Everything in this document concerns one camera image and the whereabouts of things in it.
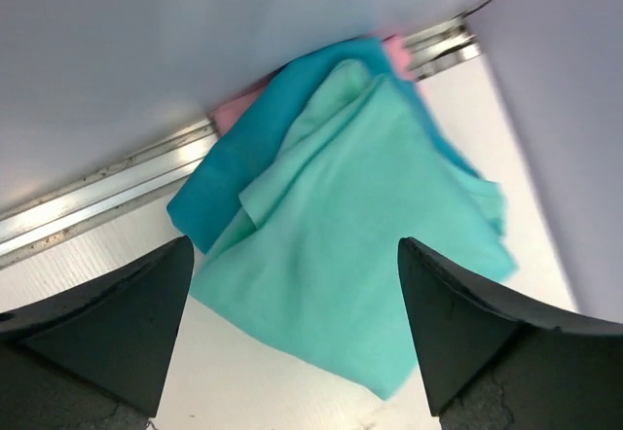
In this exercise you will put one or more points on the folded pink t shirt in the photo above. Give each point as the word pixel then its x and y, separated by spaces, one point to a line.
pixel 227 114

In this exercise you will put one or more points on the aluminium rail frame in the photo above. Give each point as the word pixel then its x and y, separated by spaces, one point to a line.
pixel 161 168

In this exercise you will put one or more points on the folded teal t shirt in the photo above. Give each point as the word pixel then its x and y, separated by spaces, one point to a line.
pixel 208 201

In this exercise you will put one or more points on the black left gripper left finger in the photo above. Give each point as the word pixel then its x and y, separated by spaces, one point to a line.
pixel 96 356

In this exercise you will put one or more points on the light green t shirt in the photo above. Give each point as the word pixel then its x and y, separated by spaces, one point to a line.
pixel 308 265

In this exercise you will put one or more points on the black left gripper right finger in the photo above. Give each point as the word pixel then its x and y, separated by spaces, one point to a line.
pixel 493 358

